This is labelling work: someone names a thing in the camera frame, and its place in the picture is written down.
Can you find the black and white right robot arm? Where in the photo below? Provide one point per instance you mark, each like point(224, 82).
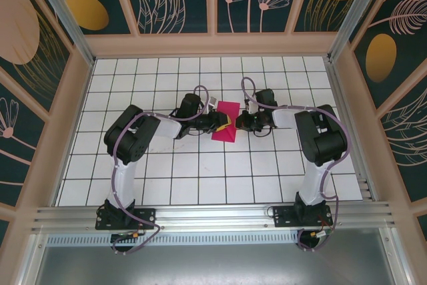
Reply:
point(322, 138)

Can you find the aluminium mounting rail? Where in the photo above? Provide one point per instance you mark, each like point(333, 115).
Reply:
point(213, 215)

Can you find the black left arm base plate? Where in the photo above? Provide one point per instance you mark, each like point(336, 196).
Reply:
point(146, 216)

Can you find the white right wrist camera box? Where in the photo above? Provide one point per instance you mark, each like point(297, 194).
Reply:
point(251, 105)

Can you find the pink square paper sheet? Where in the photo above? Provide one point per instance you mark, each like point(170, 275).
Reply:
point(230, 108)

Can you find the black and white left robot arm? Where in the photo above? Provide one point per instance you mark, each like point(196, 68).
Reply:
point(131, 138)

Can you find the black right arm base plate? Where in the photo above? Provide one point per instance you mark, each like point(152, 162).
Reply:
point(283, 215)

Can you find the aluminium side rail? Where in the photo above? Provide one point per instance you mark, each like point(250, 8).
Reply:
point(347, 125)

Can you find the aluminium frame post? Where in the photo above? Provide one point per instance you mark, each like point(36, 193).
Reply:
point(357, 11)
point(63, 11)

